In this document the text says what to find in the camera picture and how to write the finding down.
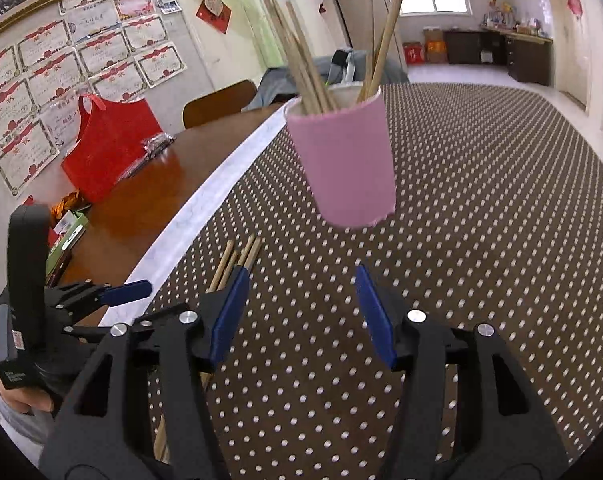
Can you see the red bag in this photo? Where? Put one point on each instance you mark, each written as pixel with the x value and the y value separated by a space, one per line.
pixel 111 145

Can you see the clutter of small bottles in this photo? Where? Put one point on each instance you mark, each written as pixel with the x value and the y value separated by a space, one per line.
pixel 509 19

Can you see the grey jacket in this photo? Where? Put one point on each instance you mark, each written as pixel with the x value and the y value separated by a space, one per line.
pixel 281 82

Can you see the black plastic packet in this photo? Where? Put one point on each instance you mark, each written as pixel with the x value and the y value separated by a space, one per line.
pixel 159 144

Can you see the pale wardrobe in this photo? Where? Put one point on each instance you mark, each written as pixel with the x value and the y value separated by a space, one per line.
pixel 361 15

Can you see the person's left forearm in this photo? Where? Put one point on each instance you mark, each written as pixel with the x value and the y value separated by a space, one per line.
pixel 18 430

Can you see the cardboard box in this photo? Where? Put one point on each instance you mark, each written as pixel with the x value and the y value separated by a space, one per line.
pixel 435 45

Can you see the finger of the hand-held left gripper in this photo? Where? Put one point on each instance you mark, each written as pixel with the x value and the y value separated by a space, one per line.
pixel 151 316
pixel 129 291

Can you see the black and green garment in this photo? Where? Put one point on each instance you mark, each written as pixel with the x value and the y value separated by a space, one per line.
pixel 342 67

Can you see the brown polka dot mat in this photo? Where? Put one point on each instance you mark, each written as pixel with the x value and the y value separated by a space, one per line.
pixel 481 260

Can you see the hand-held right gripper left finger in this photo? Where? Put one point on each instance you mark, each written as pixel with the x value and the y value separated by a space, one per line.
pixel 229 312

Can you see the group of wall certificates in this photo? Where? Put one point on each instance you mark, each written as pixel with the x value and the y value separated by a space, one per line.
pixel 56 65

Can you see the red box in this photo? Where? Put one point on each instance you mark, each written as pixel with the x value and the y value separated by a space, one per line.
pixel 52 237

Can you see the pile of wooden chopsticks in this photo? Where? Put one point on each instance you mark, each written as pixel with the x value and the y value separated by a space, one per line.
pixel 233 265

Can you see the person's left hand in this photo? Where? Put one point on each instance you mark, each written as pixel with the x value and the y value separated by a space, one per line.
pixel 28 402

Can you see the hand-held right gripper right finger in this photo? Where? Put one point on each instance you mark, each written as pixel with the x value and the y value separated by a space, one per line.
pixel 374 310

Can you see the small wall photos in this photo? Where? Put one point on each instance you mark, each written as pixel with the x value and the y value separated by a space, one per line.
pixel 170 6

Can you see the orange snack packet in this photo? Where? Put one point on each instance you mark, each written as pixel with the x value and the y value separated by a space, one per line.
pixel 71 204

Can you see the pink cup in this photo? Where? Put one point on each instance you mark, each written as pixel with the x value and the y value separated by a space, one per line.
pixel 346 160

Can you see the dark wooden cabinet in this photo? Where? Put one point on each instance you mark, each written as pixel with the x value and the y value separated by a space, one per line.
pixel 511 55

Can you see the bunch of wooden chopsticks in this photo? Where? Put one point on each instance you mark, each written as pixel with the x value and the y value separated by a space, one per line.
pixel 304 72

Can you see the green box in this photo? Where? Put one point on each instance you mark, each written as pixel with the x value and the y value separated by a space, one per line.
pixel 68 232

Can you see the small red carton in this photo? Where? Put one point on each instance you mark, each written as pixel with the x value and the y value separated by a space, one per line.
pixel 413 53

